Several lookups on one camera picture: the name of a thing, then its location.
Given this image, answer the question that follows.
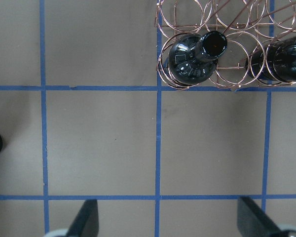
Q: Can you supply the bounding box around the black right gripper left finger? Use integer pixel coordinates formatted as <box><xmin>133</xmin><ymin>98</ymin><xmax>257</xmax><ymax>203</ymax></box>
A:
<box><xmin>68</xmin><ymin>199</ymin><xmax>99</xmax><ymax>237</ymax></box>

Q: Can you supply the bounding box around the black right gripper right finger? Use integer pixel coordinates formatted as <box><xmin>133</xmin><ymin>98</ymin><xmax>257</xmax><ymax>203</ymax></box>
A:
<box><xmin>237</xmin><ymin>196</ymin><xmax>286</xmax><ymax>237</ymax></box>

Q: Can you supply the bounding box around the dark wine bottle in basket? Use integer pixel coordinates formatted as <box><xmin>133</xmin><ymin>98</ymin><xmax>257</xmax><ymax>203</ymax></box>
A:
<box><xmin>168</xmin><ymin>31</ymin><xmax>227</xmax><ymax>86</ymax></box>

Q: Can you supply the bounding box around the copper wire wine basket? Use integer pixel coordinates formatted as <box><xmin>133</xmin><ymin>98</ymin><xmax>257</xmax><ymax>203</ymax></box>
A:
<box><xmin>155</xmin><ymin>0</ymin><xmax>296</xmax><ymax>90</ymax></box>

